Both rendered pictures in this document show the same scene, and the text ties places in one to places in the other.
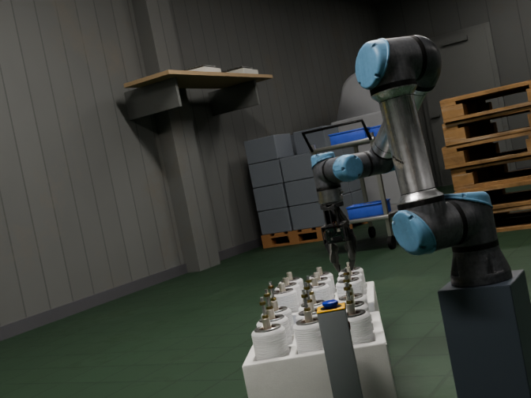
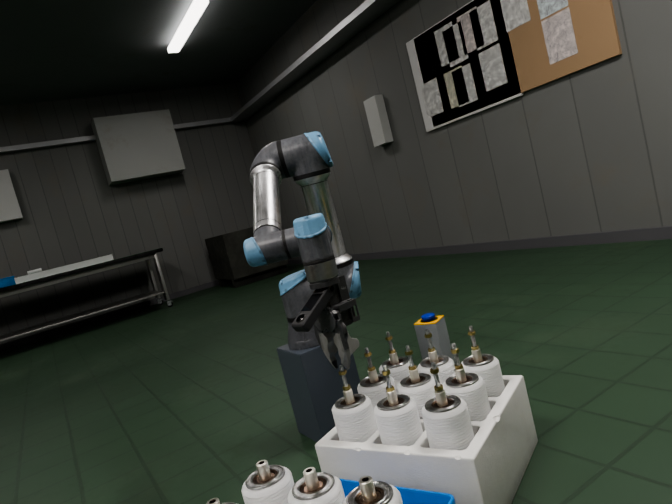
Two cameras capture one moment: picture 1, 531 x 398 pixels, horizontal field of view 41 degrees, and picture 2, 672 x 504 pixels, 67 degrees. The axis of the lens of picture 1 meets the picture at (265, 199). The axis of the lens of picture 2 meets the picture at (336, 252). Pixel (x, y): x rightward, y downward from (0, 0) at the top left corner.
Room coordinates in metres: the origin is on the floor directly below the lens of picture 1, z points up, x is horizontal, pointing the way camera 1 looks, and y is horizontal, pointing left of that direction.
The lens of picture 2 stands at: (3.13, 0.40, 0.70)
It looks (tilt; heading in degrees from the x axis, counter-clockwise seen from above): 5 degrees down; 209
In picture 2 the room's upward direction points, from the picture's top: 14 degrees counter-clockwise
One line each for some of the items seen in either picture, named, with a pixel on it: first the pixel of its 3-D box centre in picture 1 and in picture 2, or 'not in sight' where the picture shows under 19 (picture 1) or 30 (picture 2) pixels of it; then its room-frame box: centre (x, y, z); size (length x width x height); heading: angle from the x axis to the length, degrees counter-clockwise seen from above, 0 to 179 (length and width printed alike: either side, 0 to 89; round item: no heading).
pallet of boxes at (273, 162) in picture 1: (309, 183); not in sight; (6.82, -0.45, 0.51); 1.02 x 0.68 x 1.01; 149
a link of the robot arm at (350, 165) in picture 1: (348, 167); (310, 238); (2.05, -0.25, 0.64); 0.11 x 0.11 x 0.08; 25
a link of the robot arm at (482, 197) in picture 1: (467, 216); (300, 292); (1.78, -0.49, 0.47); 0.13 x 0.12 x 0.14; 115
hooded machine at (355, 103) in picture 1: (378, 140); not in sight; (8.19, -1.42, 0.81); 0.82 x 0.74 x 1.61; 58
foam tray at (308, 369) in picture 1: (321, 366); (431, 442); (2.04, -0.07, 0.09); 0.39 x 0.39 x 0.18; 83
